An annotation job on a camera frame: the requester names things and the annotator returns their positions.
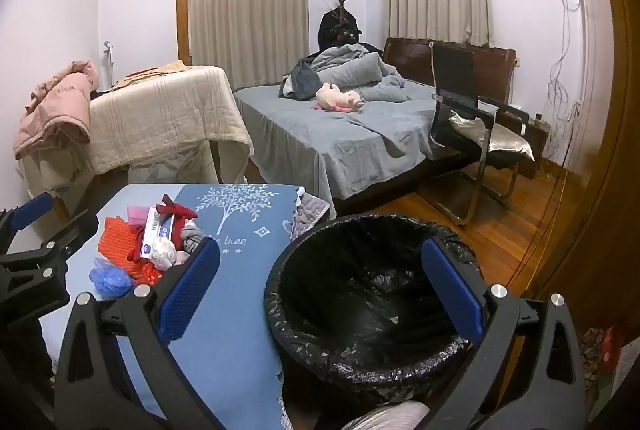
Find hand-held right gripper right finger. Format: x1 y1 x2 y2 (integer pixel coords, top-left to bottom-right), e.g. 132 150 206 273
421 237 587 430

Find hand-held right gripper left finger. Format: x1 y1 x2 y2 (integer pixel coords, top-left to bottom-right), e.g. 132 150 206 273
54 237 281 430

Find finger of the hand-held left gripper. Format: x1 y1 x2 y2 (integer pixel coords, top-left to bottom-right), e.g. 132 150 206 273
30 209 99 263
0 192 55 256

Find red wrapper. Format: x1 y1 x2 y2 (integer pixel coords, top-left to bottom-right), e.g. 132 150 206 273
131 260 166 287

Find grey sock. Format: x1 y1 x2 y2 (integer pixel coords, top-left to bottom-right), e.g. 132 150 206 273
179 219 207 257

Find pink cloth piece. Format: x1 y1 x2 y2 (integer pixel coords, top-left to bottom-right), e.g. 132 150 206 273
126 206 153 229

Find white and blue carton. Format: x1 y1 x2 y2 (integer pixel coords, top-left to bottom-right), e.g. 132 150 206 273
137 206 176 261

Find waste bin with black bag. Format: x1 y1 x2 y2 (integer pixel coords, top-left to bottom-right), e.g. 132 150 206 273
263 215 493 406

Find orange foam mesh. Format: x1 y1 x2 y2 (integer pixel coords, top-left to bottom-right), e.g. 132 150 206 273
96 216 151 282

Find white crumpled tissue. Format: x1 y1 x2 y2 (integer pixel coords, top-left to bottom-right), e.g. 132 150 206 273
150 237 178 269

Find blue tree print mat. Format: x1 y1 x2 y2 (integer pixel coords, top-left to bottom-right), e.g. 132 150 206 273
39 182 307 430

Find red knit glove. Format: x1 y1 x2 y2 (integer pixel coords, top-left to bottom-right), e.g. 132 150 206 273
127 194 199 263

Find pink padded jacket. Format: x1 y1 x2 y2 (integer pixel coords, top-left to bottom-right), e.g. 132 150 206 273
13 59 100 160

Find beige striped blanket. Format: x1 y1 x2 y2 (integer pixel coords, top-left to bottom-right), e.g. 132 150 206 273
17 65 251 192

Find silver cushion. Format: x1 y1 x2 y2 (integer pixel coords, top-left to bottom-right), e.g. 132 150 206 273
448 110 536 162

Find colourful printed bag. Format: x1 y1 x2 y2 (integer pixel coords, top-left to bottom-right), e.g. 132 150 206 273
582 322 639 422

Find dark wooden nightstand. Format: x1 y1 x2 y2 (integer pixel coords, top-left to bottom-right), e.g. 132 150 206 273
500 105 552 177

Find folded beige cloth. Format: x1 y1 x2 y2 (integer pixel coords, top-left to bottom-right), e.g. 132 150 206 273
117 60 194 84

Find bed with grey sheet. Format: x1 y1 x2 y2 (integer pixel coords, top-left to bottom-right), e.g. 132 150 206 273
233 77 501 218

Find wooden door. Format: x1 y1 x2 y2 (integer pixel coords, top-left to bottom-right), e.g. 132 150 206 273
520 0 640 361

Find pink plush toy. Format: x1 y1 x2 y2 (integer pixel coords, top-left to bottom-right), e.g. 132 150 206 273
314 82 365 114

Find wooden headboard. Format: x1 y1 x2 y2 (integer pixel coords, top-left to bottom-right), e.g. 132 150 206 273
382 36 518 107

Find dark grey clothes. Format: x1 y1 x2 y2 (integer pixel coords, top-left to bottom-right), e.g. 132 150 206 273
279 59 324 101

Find grey quilt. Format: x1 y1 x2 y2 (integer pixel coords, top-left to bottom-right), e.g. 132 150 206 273
300 44 417 104

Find wide beige curtain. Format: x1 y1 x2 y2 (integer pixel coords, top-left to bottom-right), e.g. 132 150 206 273
187 0 310 92

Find black hanging garment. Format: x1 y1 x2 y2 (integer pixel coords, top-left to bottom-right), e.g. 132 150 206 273
319 7 364 55

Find wooden coat rack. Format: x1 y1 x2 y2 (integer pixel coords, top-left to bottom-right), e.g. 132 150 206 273
330 0 359 47

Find black metal frame chair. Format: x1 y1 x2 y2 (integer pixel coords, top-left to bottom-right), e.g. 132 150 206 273
429 41 534 227

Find hanging wall cables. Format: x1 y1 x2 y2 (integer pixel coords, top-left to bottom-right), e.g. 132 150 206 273
545 0 584 161

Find wooden window frame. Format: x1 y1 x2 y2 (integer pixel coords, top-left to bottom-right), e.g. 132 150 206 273
176 0 195 66

